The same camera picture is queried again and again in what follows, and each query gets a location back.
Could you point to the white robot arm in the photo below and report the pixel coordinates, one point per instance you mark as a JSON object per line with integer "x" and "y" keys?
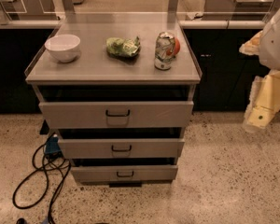
{"x": 269, "y": 47}

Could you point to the crushed soda can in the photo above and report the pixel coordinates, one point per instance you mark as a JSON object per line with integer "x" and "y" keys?
{"x": 164, "y": 50}

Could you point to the white rail left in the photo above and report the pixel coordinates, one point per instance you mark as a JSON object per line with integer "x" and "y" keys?
{"x": 30, "y": 25}

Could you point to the background grey cabinet left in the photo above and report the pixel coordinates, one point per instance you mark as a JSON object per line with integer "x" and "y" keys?
{"x": 29, "y": 10}

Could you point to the blue power box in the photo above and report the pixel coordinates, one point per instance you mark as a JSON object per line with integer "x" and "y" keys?
{"x": 51, "y": 145}

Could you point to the background grey cabinet right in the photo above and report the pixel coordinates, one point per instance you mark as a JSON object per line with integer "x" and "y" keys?
{"x": 235, "y": 10}

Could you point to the white rail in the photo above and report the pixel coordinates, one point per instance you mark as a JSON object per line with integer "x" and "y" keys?
{"x": 222, "y": 24}
{"x": 30, "y": 25}

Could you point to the background grey cabinet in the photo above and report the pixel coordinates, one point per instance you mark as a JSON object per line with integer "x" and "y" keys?
{"x": 235, "y": 10}
{"x": 29, "y": 10}

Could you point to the orange fruit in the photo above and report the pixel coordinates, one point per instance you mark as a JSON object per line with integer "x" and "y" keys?
{"x": 177, "y": 47}

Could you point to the white rail right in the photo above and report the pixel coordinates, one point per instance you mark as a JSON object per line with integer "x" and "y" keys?
{"x": 222, "y": 24}

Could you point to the green chip bag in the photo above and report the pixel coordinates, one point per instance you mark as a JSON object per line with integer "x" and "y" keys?
{"x": 120, "y": 47}

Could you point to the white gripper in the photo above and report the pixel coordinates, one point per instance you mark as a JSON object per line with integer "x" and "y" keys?
{"x": 275, "y": 44}

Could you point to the white ceramic bowl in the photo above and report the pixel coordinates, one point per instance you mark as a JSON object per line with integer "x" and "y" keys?
{"x": 64, "y": 48}

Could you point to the grey drawer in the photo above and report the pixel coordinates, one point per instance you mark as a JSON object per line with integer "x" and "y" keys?
{"x": 81, "y": 115}
{"x": 121, "y": 148}
{"x": 140, "y": 173}

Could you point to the grey drawer cabinet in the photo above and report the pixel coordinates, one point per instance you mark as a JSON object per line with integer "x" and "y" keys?
{"x": 97, "y": 76}

